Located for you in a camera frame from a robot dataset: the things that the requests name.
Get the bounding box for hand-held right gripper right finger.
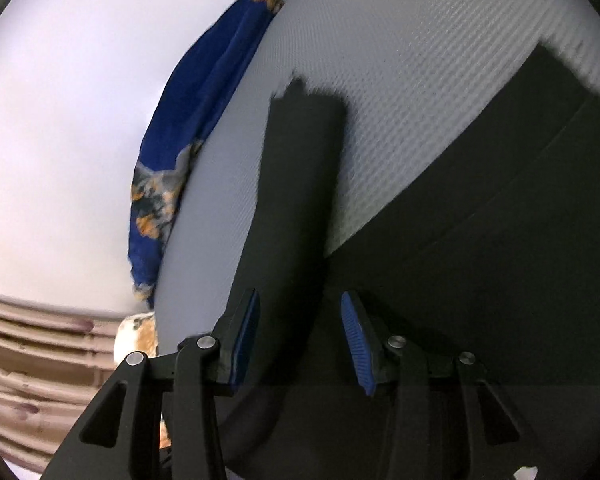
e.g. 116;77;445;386
340;290;546;480

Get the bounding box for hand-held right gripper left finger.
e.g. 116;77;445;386
42;287;261;480

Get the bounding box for black pants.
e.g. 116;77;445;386
215;42;600;480

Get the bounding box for beige striped cloth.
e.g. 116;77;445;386
0;294;131;473

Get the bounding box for blue floral blanket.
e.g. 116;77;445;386
114;0;326;361

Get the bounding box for grey mesh mat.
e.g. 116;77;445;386
150;0;600;480

